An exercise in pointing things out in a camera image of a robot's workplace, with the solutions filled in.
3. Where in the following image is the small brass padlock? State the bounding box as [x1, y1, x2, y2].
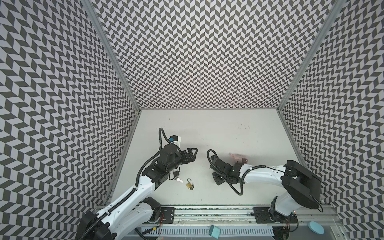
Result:
[186, 178, 195, 191]

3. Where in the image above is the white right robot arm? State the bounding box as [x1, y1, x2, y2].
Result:
[207, 150, 324, 224]

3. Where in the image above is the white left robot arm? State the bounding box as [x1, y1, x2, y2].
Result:
[75, 128, 198, 240]

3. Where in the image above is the black padlock with keys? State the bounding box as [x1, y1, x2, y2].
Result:
[172, 171, 184, 183]

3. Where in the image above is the pink pencil sharpener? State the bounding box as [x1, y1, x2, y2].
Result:
[229, 153, 248, 164]

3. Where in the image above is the teal square block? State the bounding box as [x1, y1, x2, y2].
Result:
[209, 225, 221, 239]

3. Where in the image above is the light blue oval object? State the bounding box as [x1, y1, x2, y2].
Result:
[308, 221, 325, 235]

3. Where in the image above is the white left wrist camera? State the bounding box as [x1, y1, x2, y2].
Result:
[169, 135, 181, 148]

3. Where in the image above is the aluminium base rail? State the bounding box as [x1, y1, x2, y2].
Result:
[131, 204, 343, 226]

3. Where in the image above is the aluminium left corner post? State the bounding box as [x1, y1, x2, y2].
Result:
[81, 0, 141, 113]

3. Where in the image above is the aluminium corner post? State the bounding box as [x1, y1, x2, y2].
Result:
[277, 0, 347, 114]
[81, 0, 141, 113]

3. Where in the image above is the aluminium right corner post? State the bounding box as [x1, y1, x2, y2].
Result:
[277, 0, 347, 114]

